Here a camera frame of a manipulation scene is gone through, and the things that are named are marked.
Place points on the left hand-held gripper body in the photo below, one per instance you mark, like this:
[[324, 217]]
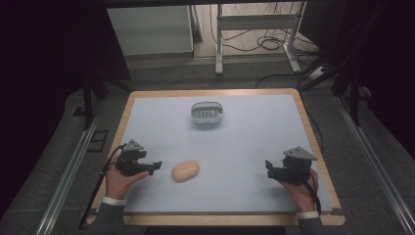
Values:
[[130, 160]]

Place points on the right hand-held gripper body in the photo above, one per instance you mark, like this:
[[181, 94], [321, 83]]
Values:
[[293, 168]]

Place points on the tan bread roll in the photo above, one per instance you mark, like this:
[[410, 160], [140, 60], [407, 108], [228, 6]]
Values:
[[185, 171]]

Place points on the person's left hand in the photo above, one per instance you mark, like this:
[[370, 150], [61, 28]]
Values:
[[119, 184]]

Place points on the person's right hand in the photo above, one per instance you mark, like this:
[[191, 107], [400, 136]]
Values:
[[301, 196]]

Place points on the black floor plate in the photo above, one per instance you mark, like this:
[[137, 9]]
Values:
[[98, 141]]

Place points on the pale blue table mat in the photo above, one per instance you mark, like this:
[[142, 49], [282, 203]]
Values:
[[228, 147]]

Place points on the black stand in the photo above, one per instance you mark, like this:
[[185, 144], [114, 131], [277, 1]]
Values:
[[354, 91], [93, 94]]

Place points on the white power strip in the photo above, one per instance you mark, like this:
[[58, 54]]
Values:
[[317, 73]]

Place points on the white cabinet panel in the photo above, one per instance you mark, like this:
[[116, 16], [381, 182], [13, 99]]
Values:
[[150, 29]]

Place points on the aluminium floor rail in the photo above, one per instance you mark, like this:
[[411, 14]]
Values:
[[378, 169], [65, 179]]

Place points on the white metal desk frame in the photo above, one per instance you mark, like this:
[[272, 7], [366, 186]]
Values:
[[254, 22]]

